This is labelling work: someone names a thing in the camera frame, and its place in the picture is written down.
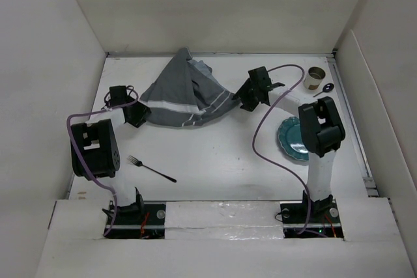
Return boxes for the teal ceramic plate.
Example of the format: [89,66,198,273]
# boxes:
[276,117,309,162]

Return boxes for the beige metal cup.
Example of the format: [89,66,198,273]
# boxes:
[304,66,326,90]

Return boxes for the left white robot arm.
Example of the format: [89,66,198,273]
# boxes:
[66,85,151,209]

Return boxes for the black spoon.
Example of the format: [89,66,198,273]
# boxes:
[313,83,335,98]

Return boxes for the grey striped cloth placemat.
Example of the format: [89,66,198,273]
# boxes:
[140,48,239,128]

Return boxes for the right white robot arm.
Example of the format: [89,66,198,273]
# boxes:
[234,66,345,222]

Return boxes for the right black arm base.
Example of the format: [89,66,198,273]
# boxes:
[275,201,344,239]

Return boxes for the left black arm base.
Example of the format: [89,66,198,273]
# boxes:
[105,202,166,240]

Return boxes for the black fork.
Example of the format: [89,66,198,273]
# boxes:
[127,155,177,183]

